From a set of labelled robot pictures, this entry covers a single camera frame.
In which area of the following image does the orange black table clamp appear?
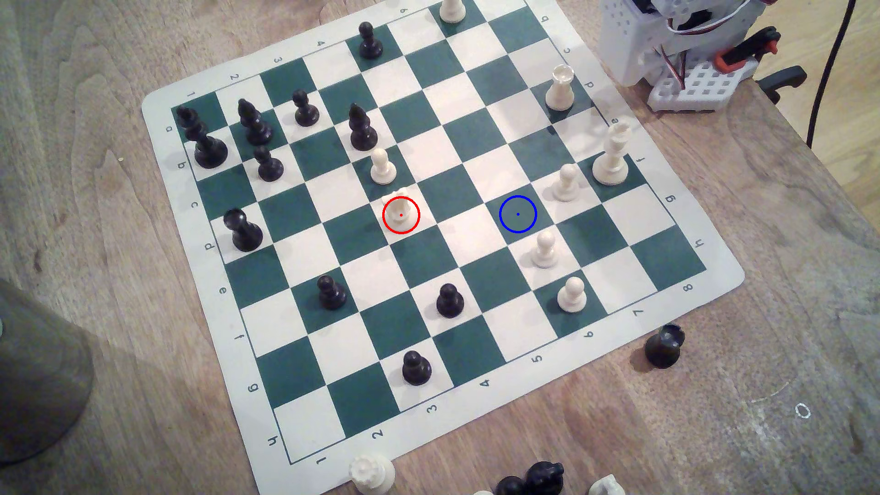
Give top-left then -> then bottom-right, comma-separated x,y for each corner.
714,26 -> 781,73

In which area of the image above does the white perforated base plate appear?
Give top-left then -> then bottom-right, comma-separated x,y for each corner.
648,58 -> 757,113

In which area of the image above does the tall white king piece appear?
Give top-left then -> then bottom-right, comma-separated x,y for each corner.
592,118 -> 633,187

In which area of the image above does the dark grey round object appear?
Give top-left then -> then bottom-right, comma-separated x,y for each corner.
0,278 -> 95,465

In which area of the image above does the black knight chess piece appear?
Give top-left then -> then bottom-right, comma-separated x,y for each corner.
526,461 -> 565,495

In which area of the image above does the black bishop chess piece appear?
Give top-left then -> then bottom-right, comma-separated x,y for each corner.
237,98 -> 274,146
348,103 -> 379,151

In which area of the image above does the black rook chess piece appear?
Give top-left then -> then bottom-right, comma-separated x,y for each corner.
644,324 -> 686,369

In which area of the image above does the tall black king piece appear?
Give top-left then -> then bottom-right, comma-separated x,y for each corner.
176,106 -> 229,169

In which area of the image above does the white pawn chess piece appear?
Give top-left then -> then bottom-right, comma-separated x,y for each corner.
552,164 -> 582,202
370,148 -> 398,185
531,230 -> 560,269
557,276 -> 587,314

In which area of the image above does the black clamp handle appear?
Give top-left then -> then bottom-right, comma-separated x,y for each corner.
758,65 -> 808,105

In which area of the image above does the white rook on board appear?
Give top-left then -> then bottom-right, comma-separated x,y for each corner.
545,65 -> 576,111

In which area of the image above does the black pawn chess piece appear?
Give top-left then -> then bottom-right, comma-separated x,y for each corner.
402,351 -> 433,386
292,90 -> 320,127
436,283 -> 466,319
223,208 -> 264,252
317,275 -> 348,310
253,145 -> 285,182
358,22 -> 385,59

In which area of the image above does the black cable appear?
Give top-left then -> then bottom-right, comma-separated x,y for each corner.
806,0 -> 859,149

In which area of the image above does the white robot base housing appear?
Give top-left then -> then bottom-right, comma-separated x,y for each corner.
598,0 -> 767,88

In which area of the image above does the green white chess mat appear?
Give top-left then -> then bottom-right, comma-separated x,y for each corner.
141,0 -> 747,495

